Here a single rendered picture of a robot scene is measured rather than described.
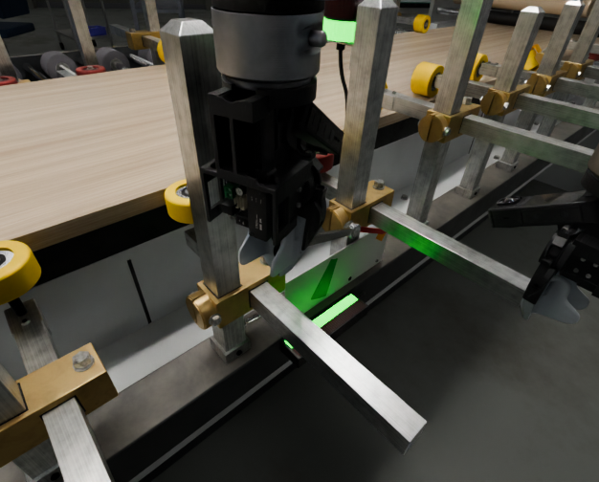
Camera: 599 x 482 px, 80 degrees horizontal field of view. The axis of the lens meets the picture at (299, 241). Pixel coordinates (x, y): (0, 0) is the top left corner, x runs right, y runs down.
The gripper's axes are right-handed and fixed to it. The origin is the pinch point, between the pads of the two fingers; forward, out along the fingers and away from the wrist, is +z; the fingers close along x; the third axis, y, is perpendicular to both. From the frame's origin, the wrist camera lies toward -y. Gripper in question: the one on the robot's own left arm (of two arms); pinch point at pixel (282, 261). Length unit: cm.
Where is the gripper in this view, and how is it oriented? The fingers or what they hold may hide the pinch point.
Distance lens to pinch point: 40.8
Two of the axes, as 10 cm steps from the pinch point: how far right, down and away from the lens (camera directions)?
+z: -0.3, 7.9, 6.2
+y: -4.7, 5.3, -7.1
